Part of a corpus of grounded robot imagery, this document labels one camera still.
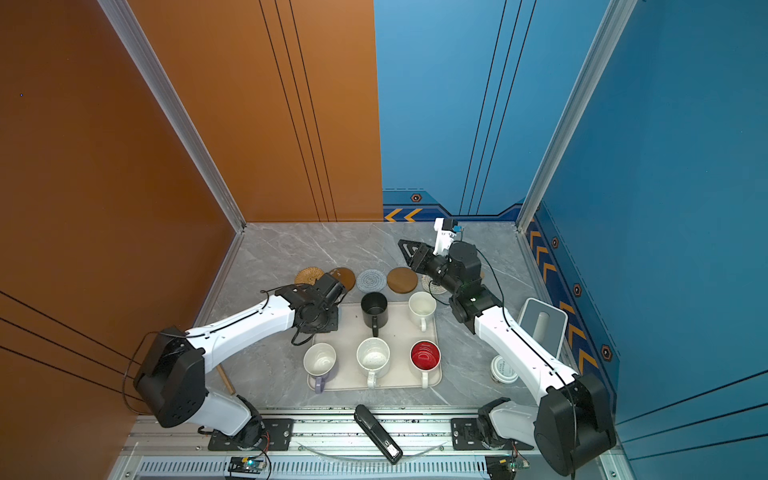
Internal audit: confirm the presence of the black mug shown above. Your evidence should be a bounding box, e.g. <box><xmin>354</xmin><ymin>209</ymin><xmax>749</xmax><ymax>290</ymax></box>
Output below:
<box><xmin>360</xmin><ymin>292</ymin><xmax>389</xmax><ymax>337</ymax></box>

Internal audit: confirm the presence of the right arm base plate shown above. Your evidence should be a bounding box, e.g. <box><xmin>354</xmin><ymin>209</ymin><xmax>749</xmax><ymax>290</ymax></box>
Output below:
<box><xmin>450</xmin><ymin>417</ymin><xmax>534</xmax><ymax>451</ymax></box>

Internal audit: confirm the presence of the left green circuit board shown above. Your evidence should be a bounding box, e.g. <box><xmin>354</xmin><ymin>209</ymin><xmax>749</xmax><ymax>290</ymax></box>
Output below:
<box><xmin>227</xmin><ymin>456</ymin><xmax>271</xmax><ymax>479</ymax></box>

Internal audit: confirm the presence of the red inside white mug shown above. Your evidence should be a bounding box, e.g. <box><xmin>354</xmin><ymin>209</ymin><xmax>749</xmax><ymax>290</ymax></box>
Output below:
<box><xmin>409</xmin><ymin>340</ymin><xmax>442</xmax><ymax>389</ymax></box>

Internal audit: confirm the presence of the black stapler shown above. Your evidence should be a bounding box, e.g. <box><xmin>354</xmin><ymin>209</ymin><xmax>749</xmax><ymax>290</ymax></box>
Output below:
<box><xmin>353</xmin><ymin>404</ymin><xmax>403</xmax><ymax>465</ymax></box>

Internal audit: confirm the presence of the beige serving tray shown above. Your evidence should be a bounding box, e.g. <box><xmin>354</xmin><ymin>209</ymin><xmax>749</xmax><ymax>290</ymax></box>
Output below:
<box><xmin>303</xmin><ymin>302</ymin><xmax>442</xmax><ymax>394</ymax></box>

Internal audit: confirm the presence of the white tissue box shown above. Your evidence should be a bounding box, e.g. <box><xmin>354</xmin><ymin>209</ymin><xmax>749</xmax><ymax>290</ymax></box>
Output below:
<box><xmin>518</xmin><ymin>298</ymin><xmax>568</xmax><ymax>358</ymax></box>

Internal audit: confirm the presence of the white mug purple handle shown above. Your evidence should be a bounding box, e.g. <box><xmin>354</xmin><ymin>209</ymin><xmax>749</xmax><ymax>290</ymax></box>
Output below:
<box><xmin>303</xmin><ymin>342</ymin><xmax>337</xmax><ymax>394</ymax></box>

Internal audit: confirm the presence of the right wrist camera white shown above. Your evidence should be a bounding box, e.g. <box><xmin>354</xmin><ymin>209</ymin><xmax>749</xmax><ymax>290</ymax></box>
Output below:
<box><xmin>433</xmin><ymin>217</ymin><xmax>462</xmax><ymax>256</ymax></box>

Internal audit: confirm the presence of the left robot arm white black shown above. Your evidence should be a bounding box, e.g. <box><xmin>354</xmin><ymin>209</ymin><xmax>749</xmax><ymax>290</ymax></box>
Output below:
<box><xmin>133</xmin><ymin>273</ymin><xmax>348</xmax><ymax>450</ymax></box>

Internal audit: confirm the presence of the round wooden coaster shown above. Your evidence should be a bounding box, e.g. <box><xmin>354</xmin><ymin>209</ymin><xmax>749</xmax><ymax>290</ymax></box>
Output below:
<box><xmin>386</xmin><ymin>267</ymin><xmax>419</xmax><ymax>294</ymax></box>

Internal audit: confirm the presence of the wooden mallet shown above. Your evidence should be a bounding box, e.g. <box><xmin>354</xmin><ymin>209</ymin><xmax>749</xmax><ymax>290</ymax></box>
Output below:
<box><xmin>216</xmin><ymin>364</ymin><xmax>237</xmax><ymax>396</ymax></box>

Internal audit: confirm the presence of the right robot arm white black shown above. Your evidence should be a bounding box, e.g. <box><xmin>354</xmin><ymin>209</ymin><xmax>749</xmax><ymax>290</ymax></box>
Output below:
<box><xmin>398</xmin><ymin>239</ymin><xmax>617</xmax><ymax>477</ymax></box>

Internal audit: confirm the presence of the glossy dark brown coaster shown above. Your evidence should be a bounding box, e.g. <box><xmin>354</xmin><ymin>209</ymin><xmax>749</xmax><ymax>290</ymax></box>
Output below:
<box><xmin>329</xmin><ymin>267</ymin><xmax>356</xmax><ymax>292</ymax></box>

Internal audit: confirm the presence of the rattan woven coaster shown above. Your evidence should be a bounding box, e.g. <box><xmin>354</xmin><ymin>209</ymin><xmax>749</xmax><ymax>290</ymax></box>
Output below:
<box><xmin>294</xmin><ymin>267</ymin><xmax>325</xmax><ymax>285</ymax></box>

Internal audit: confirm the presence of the right circuit board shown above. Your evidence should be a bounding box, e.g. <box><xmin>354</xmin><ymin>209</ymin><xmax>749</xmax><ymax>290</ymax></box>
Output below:
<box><xmin>485</xmin><ymin>456</ymin><xmax>524</xmax><ymax>480</ymax></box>

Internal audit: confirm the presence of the white multicolour woven coaster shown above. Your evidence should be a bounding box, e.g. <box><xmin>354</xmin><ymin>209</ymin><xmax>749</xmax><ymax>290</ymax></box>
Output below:
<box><xmin>421</xmin><ymin>275</ymin><xmax>446</xmax><ymax>295</ymax></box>

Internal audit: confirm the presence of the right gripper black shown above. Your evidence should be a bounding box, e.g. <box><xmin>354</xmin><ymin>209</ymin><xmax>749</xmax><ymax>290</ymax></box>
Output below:
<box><xmin>399</xmin><ymin>240</ymin><xmax>463</xmax><ymax>299</ymax></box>

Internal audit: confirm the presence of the blue grey woven coaster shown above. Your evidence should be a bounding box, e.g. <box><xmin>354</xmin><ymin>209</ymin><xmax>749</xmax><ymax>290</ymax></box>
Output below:
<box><xmin>356</xmin><ymin>269</ymin><xmax>387</xmax><ymax>293</ymax></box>

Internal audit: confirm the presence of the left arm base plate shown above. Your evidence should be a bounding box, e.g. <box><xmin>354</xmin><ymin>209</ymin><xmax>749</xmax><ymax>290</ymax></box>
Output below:
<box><xmin>207</xmin><ymin>418</ymin><xmax>294</xmax><ymax>453</ymax></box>

